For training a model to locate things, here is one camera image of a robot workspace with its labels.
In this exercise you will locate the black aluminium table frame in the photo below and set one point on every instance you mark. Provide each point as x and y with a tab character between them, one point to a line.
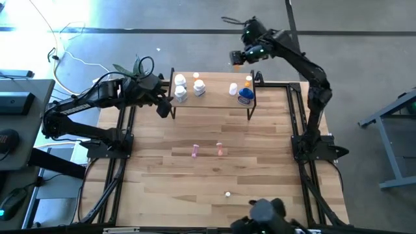
295	86

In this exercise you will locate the grey flat panel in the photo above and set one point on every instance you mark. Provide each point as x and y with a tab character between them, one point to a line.
58	188

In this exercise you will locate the black box on desk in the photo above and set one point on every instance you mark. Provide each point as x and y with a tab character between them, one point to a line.
16	103

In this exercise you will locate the black desk beam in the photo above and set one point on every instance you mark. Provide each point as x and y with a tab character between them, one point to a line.
55	164

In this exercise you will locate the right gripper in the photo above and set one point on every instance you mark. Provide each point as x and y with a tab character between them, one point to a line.
237	58

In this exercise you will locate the small orange vial white cap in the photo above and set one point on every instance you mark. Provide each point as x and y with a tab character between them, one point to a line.
196	75
248	78

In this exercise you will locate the black flat device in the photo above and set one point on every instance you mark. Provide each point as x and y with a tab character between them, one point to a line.
16	73

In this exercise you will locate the white and yellow power plug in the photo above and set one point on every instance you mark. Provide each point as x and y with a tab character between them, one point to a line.
96	80

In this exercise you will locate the salmon pink pill vial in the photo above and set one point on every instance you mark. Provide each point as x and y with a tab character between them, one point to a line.
220	150

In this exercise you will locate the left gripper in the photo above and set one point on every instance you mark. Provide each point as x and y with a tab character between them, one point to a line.
164	109

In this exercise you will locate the black computer mouse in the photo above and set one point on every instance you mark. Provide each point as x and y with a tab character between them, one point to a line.
13	203

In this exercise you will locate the wooden shelf black metal frame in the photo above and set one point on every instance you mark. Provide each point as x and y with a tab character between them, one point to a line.
214	100

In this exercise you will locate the translucent bottle white ribbed cap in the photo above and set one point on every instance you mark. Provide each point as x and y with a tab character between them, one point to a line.
180	92

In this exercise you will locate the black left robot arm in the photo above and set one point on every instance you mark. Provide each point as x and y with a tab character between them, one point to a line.
74	109

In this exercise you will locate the white box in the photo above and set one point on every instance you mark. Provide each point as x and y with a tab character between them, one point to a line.
78	153

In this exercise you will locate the black round pad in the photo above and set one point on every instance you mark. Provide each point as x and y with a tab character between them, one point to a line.
8	141

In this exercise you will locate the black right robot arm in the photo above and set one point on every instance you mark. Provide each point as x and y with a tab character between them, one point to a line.
305	65

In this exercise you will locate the grey desk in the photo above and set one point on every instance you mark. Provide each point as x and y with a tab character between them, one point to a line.
32	130

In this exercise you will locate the blue-grey metal stand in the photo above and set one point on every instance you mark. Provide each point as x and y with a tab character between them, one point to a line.
386	110

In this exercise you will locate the snake plant in white pot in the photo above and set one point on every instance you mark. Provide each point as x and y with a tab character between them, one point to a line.
123	69

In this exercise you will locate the Tums bottle blue lid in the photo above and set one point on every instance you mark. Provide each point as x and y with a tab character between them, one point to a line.
246	94

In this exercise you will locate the plain white tube bottle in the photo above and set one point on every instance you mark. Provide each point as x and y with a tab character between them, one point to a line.
233	88

